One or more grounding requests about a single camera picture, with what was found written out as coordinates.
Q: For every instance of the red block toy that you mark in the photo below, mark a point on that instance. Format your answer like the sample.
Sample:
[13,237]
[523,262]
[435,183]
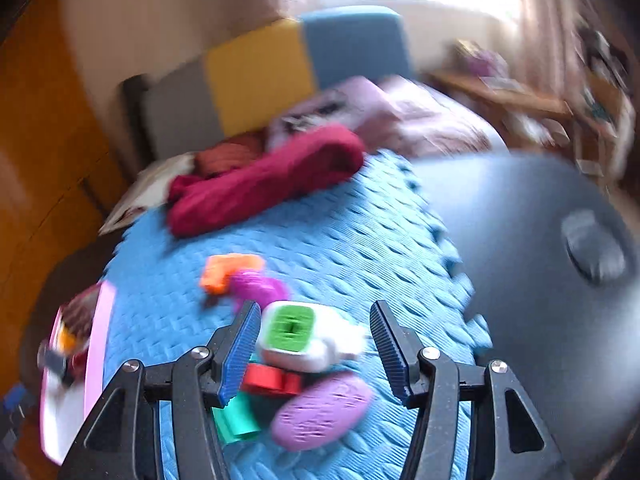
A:
[265,380]

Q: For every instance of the brown spiky ball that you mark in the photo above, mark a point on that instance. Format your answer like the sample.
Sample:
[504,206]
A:
[77,315]

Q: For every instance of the white green cube-top bottle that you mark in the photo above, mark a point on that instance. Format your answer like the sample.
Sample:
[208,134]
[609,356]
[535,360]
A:
[308,338]

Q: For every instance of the purple mushroom-shaped toy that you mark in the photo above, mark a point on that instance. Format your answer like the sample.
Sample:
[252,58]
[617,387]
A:
[255,286]

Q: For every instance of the purple oval perforated shell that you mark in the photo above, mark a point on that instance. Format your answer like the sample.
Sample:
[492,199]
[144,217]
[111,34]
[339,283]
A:
[322,413]

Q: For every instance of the dark red blanket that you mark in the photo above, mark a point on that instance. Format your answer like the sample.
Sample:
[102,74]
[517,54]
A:
[310,162]

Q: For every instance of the green plastic spool toy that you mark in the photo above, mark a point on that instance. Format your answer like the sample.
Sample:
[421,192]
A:
[236,421]

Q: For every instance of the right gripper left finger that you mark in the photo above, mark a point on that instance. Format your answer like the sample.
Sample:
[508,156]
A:
[231,348]

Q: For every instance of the wooden side shelf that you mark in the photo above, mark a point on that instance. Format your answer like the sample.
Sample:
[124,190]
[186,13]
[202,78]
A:
[496,105]

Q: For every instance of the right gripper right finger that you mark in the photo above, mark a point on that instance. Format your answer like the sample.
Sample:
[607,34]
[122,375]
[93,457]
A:
[398,348]

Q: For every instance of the grey cylinder on black base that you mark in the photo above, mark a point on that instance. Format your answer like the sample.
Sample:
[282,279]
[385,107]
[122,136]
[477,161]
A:
[52,361]

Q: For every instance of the pink cat-print pillow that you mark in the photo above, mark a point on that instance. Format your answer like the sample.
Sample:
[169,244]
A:
[398,114]

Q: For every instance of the pink white shallow box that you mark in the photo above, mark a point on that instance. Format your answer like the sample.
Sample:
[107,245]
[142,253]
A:
[64,406]

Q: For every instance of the grey yellow blue sofa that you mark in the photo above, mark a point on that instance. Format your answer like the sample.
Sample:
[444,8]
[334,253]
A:
[242,84]

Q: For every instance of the blue foam puzzle mat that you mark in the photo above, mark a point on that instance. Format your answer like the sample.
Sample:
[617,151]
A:
[337,252]

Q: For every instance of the orange linked cubes toy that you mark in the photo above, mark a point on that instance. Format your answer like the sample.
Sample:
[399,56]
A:
[219,269]

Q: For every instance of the folded beige cloth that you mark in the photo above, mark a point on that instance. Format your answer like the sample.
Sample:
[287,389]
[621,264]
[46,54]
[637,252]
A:
[149,191]

